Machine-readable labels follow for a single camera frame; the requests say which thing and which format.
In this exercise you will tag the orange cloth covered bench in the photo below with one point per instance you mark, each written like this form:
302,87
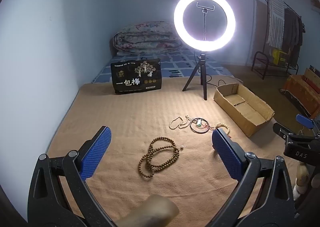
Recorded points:
300,92

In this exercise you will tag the phone holder clamp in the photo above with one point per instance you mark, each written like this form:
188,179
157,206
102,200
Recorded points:
205,11

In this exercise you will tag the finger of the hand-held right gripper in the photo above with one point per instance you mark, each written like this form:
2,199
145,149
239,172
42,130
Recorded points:
280,129
305,120

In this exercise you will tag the yellow box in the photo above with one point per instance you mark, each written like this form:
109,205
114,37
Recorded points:
279,56

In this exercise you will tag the cardboard box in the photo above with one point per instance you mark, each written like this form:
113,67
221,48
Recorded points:
250,117

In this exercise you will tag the striped hanging towel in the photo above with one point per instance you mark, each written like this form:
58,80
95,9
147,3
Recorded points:
275,21

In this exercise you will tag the person's left hand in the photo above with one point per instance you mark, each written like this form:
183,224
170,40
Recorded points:
150,210

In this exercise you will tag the black tripod stand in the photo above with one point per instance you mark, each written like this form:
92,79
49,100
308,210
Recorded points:
204,79

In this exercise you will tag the dark hanging clothes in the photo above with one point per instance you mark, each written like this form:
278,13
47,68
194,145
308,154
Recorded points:
292,31

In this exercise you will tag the black printed snack bag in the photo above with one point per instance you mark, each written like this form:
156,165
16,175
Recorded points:
136,76

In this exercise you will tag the dark bangle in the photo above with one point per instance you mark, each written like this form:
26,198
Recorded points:
198,132

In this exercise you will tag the tan board box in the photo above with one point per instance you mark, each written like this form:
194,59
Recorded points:
311,76

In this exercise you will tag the black clothes rack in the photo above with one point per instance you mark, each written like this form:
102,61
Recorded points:
295,11

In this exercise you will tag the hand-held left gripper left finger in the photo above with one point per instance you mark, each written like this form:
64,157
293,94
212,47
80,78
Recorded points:
96,152

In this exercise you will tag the person's right hand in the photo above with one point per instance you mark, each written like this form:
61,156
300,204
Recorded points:
301,174

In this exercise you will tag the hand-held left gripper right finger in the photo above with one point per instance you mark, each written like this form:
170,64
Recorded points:
227,154

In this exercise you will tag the folded floral quilt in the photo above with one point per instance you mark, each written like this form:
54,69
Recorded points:
145,39

